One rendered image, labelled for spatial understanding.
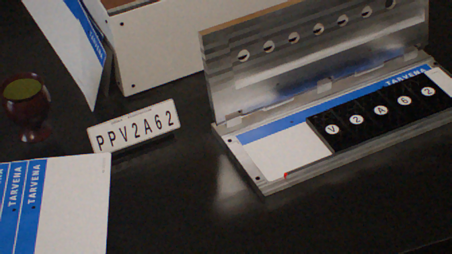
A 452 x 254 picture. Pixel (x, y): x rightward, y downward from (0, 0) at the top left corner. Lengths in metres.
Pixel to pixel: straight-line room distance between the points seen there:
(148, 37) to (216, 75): 0.18
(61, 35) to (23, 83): 0.24
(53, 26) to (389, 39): 0.68
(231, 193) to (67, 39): 0.51
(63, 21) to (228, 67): 0.44
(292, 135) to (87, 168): 0.37
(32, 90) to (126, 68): 0.18
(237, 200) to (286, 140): 0.15
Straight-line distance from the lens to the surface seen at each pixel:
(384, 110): 1.52
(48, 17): 1.82
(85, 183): 1.33
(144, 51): 1.57
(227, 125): 1.50
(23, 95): 1.52
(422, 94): 1.56
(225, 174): 1.45
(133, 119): 1.50
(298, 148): 1.46
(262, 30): 1.46
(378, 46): 1.59
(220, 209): 1.39
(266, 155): 1.45
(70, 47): 1.71
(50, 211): 1.30
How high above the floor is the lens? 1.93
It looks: 42 degrees down
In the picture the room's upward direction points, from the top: 5 degrees counter-clockwise
